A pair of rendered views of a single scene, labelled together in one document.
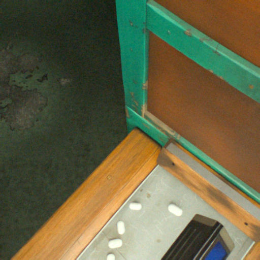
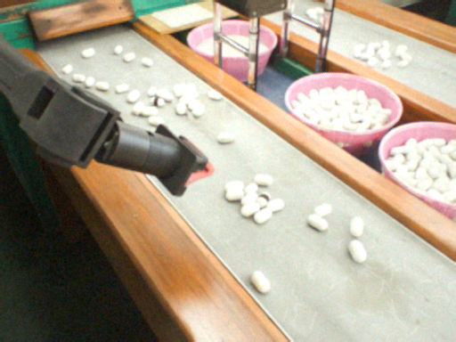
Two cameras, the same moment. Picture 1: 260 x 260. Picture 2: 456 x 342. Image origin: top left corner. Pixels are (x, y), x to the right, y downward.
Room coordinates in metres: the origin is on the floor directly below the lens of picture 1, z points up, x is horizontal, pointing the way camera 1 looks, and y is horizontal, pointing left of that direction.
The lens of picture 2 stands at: (-0.35, 1.00, 1.30)
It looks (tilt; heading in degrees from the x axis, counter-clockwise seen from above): 40 degrees down; 278
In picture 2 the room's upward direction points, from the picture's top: straight up
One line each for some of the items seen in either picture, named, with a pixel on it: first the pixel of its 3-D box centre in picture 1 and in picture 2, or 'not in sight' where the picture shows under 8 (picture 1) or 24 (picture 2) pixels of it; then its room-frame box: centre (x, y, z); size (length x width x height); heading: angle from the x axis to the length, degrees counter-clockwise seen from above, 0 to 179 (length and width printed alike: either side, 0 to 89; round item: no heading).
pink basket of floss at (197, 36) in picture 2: not in sight; (232, 52); (-0.18, -0.23, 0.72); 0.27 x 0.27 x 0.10
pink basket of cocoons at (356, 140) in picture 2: not in sight; (338, 117); (-0.49, 0.08, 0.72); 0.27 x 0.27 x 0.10
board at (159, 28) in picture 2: not in sight; (192, 14); (-0.03, -0.39, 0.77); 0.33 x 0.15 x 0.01; 44
